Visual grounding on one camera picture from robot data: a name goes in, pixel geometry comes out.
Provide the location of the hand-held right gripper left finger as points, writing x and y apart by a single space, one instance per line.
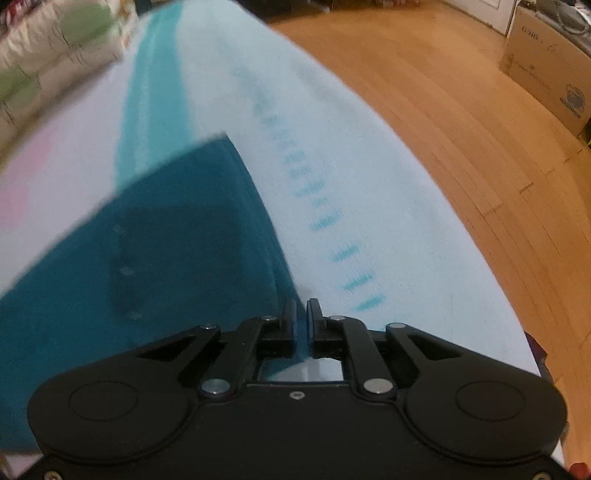
290 325

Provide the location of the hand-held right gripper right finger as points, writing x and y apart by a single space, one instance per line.
315 325

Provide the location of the teal pants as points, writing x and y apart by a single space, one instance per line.
184 240

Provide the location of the brown cardboard box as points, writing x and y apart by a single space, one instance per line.
545 69

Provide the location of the white door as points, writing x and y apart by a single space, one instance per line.
480 11

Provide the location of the beige leaf-pattern pillow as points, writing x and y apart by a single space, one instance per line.
51 50

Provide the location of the grey bundle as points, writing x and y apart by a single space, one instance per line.
561 16

